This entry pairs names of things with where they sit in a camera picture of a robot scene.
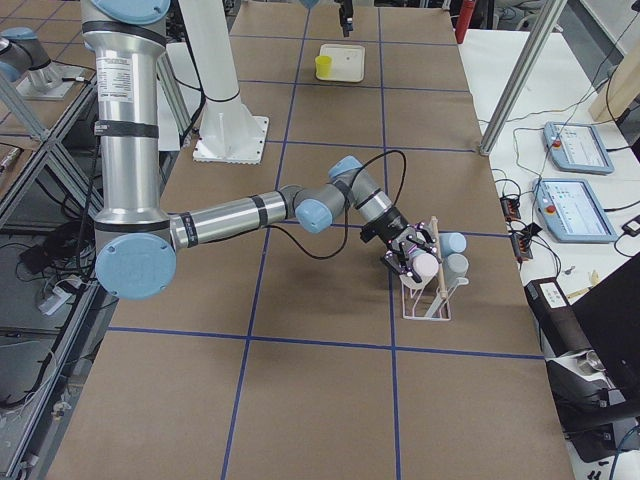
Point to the far teach pendant tablet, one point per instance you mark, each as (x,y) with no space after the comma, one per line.
(577,148)

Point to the grey plastic cup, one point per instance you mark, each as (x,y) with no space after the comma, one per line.
(455,266)

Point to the pink plastic cup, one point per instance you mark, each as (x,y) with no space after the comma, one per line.
(429,267)

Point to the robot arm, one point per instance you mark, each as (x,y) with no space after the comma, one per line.
(137,240)

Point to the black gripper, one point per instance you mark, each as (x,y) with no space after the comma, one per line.
(345,14)
(389,227)

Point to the black label printer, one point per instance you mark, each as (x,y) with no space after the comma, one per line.
(558,329)

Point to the black monitor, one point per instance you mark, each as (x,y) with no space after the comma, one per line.
(609,317)

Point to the teach pendant tablet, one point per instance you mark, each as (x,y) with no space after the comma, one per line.
(577,148)
(572,212)

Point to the near teach pendant tablet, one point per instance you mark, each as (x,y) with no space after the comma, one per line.
(572,212)

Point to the red cylinder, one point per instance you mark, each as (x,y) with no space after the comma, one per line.
(466,11)

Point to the aluminium frame post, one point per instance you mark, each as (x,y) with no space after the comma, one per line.
(525,63)

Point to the yellow plastic cup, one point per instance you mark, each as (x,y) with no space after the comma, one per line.
(323,66)

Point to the cream rabbit serving tray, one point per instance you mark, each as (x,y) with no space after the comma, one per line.
(348,62)

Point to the white wire cup rack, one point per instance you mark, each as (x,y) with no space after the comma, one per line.
(432,301)

